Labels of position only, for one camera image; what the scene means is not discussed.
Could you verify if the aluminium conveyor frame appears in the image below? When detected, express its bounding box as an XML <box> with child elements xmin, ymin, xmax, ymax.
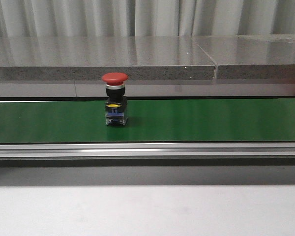
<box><xmin>0</xmin><ymin>142</ymin><xmax>295</xmax><ymax>160</ymax></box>

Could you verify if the grey stone counter left slab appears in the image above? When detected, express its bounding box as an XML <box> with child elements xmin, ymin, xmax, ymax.
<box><xmin>0</xmin><ymin>36</ymin><xmax>214</xmax><ymax>81</ymax></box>

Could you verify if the grey stone counter slab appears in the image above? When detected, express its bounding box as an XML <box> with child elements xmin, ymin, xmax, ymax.
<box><xmin>0</xmin><ymin>36</ymin><xmax>214</xmax><ymax>81</ymax></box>
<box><xmin>192</xmin><ymin>34</ymin><xmax>295</xmax><ymax>83</ymax></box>

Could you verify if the green conveyor belt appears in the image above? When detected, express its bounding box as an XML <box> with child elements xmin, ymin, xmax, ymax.
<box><xmin>0</xmin><ymin>98</ymin><xmax>295</xmax><ymax>143</ymax></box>

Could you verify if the grey stone counter right slab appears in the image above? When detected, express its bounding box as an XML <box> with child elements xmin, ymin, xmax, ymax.
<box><xmin>192</xmin><ymin>34</ymin><xmax>295</xmax><ymax>83</ymax></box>

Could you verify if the red mushroom push button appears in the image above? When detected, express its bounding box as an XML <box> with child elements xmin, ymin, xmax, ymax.
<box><xmin>102</xmin><ymin>72</ymin><xmax>128</xmax><ymax>126</ymax></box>

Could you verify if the white pleated curtain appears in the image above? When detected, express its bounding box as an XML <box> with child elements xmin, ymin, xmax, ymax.
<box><xmin>0</xmin><ymin>0</ymin><xmax>295</xmax><ymax>37</ymax></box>

